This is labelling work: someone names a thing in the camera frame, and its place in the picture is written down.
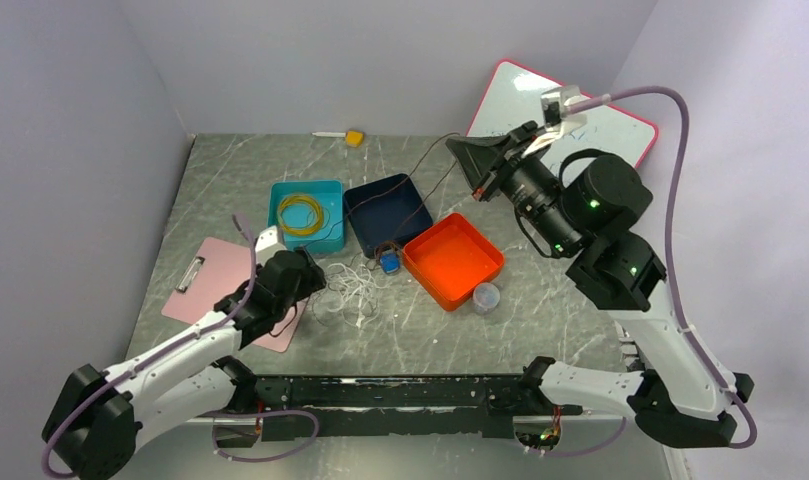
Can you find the yellow block eraser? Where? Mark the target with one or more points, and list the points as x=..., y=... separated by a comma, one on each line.
x=354, y=138

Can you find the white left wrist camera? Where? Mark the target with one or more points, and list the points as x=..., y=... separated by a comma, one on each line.
x=268, y=243

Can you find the pink framed whiteboard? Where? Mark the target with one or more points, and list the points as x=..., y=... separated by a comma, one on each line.
x=512, y=97

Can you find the clear plastic cup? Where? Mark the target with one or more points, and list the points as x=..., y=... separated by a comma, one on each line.
x=485, y=298

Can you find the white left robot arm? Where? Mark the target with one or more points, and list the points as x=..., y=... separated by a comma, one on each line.
x=102, y=417

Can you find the navy blue plastic tray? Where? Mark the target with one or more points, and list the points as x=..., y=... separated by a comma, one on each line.
x=390, y=209

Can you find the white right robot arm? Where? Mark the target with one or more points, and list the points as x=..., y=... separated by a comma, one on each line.
x=683, y=400

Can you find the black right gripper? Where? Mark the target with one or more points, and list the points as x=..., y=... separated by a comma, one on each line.
x=480, y=156

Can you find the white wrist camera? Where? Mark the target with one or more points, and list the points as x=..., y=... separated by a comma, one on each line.
x=268, y=243
x=558, y=121

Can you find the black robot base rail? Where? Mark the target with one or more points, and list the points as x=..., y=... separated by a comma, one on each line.
x=278, y=407

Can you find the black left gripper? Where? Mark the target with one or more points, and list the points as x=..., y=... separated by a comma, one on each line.
x=311, y=276

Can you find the pink clipboard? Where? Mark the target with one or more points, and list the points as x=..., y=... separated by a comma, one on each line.
x=225, y=266

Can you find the orange plastic tray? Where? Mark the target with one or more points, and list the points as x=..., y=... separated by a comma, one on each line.
x=450, y=259

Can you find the teal plastic tray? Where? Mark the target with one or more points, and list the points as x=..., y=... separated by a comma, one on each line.
x=309, y=214

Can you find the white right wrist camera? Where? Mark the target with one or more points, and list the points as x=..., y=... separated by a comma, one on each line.
x=558, y=121

